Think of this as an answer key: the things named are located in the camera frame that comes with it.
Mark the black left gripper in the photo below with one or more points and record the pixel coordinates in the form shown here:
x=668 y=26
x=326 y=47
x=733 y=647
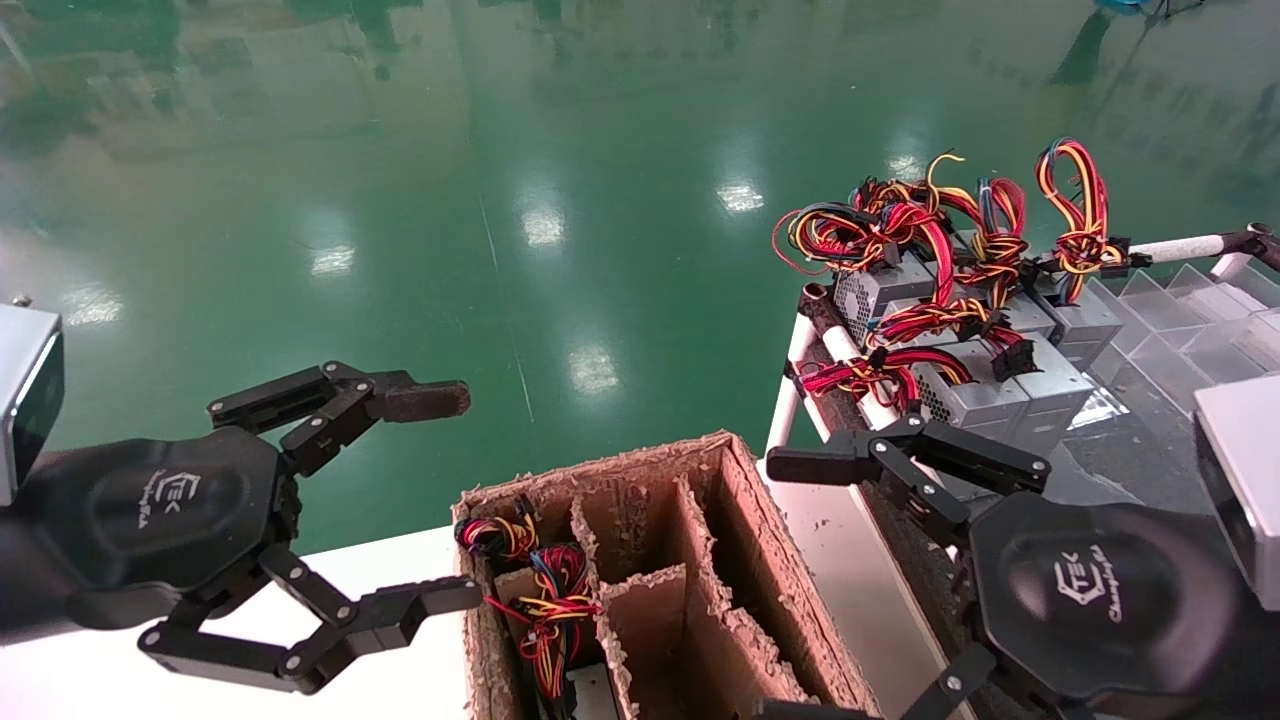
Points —
x=150 y=520

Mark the black pipe joint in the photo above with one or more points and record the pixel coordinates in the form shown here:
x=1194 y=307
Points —
x=815 y=300
x=1258 y=242

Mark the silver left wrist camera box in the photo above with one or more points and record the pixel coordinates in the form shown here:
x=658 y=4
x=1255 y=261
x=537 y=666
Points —
x=25 y=400

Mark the short cardboard divider panel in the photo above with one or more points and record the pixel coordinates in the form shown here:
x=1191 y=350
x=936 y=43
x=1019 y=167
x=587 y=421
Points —
x=645 y=630

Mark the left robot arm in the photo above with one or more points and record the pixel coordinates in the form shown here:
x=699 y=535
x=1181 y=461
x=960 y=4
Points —
x=15 y=590

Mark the long cardboard divider panel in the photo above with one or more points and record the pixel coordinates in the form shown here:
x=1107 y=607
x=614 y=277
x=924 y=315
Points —
x=705 y=590
x=610 y=650

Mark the white pipe leg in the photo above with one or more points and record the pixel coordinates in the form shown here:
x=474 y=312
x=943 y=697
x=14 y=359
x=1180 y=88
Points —
x=790 y=385
x=1232 y=267

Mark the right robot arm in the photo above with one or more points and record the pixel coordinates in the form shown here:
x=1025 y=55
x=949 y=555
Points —
x=1265 y=660

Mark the worn brown cardboard box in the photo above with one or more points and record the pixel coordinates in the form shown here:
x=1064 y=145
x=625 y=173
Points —
x=760 y=530

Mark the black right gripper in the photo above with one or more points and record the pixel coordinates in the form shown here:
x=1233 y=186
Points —
x=1100 y=600

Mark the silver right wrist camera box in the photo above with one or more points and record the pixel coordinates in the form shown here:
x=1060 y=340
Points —
x=1245 y=490

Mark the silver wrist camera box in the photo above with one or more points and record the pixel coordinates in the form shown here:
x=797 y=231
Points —
x=1245 y=490
x=25 y=400

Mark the clear acrylic divided tray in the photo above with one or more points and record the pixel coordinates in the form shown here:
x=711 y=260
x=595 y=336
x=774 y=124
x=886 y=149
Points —
x=1150 y=310

